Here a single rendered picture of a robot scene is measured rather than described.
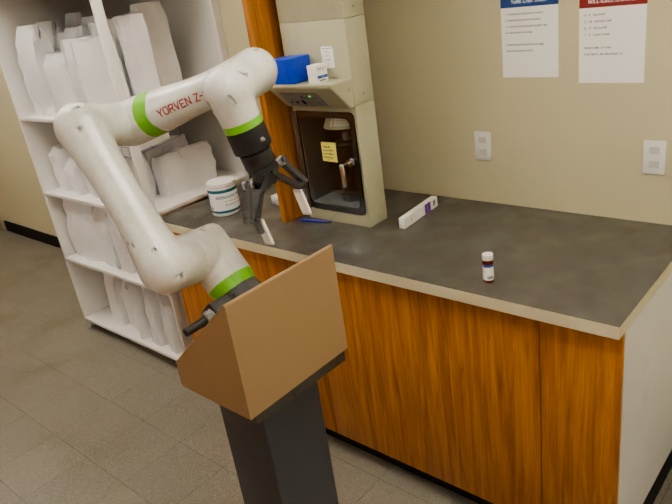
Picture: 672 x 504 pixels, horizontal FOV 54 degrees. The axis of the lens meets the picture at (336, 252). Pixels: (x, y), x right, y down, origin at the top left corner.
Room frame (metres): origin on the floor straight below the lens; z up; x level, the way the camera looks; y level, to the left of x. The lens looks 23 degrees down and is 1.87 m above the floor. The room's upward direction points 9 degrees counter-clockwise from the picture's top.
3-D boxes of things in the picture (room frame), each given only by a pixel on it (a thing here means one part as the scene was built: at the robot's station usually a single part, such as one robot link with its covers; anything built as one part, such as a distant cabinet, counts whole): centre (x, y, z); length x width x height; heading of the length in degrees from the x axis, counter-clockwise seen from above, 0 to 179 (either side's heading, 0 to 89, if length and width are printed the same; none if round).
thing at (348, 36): (2.55, -0.12, 1.33); 0.32 x 0.25 x 0.77; 46
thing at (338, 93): (2.42, 0.01, 1.46); 0.32 x 0.11 x 0.10; 46
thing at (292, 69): (2.47, 0.06, 1.56); 0.10 x 0.10 x 0.09; 46
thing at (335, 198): (2.46, -0.03, 1.19); 0.30 x 0.01 x 0.40; 46
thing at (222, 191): (2.81, 0.46, 1.02); 0.13 x 0.13 x 0.15
